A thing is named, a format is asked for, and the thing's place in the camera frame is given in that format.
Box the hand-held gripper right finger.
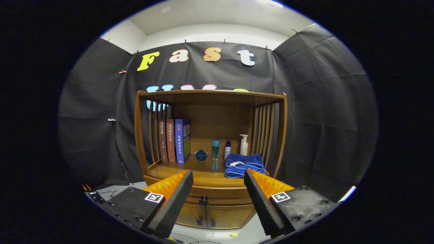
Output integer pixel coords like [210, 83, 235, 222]
[244, 168, 337, 238]

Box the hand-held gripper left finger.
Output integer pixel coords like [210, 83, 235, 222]
[101, 169, 194, 239]

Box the wooden drawer with black knob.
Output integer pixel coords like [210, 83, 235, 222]
[144, 176, 258, 206]

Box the wooden countertop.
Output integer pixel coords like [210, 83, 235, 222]
[144, 154, 270, 187]

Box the wooden cabinet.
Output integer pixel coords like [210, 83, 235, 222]
[134, 89, 288, 229]

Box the folded blue towel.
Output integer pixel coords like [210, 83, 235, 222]
[224, 153, 267, 179]

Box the white pump bottle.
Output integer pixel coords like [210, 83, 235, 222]
[239, 134, 249, 156]

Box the thick blue book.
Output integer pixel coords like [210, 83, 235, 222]
[174, 118, 191, 165]

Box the reddish brown book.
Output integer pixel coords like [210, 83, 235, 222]
[166, 119, 177, 164]

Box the dark brown book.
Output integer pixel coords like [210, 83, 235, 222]
[159, 119, 169, 163]

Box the black floor equipment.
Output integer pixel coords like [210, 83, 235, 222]
[85, 190, 105, 204]

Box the black floor cable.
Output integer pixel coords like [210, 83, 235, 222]
[173, 232, 217, 244]

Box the thin floor cable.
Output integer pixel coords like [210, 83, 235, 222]
[97, 190, 119, 200]

